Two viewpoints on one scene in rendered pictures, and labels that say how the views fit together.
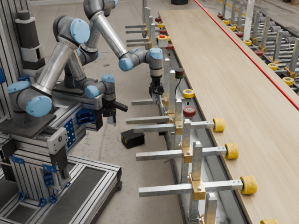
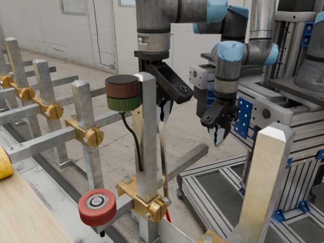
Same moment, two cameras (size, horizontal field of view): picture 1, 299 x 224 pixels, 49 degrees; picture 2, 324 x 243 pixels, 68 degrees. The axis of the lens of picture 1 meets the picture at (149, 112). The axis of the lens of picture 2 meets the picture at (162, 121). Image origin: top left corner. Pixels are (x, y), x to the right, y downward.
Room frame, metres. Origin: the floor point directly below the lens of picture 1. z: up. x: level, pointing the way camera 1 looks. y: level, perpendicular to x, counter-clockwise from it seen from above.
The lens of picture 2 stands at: (2.21, -0.41, 1.30)
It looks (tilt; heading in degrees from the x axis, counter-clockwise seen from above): 27 degrees down; 138
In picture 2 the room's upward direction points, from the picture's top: straight up
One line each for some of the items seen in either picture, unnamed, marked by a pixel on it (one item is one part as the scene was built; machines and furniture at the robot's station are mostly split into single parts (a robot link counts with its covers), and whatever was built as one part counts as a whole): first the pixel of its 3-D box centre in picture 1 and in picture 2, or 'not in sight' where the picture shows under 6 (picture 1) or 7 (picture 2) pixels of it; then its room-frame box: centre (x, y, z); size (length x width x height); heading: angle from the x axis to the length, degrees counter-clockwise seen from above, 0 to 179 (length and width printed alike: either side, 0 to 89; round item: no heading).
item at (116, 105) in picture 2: (179, 75); (124, 99); (1.86, -0.20, 1.14); 0.06 x 0.06 x 0.02
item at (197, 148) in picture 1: (195, 185); (25, 96); (1.11, -0.20, 0.93); 0.03 x 0.03 x 0.48; 4
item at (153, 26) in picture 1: (153, 47); not in sight; (3.11, -0.06, 0.88); 0.03 x 0.03 x 0.48; 4
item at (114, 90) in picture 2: (179, 71); (122, 85); (1.86, -0.20, 1.16); 0.06 x 0.06 x 0.02
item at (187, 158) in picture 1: (186, 151); (47, 107); (1.34, -0.19, 0.95); 0.13 x 0.06 x 0.05; 4
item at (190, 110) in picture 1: (189, 116); (99, 218); (1.83, -0.26, 0.85); 0.08 x 0.08 x 0.11
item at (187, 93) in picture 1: (188, 98); not in sight; (2.08, -0.28, 0.85); 0.08 x 0.08 x 0.11
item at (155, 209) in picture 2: (172, 117); (140, 198); (1.84, -0.15, 0.85); 0.13 x 0.06 x 0.05; 4
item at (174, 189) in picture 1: (194, 187); (24, 88); (1.07, -0.19, 0.95); 0.50 x 0.04 x 0.04; 94
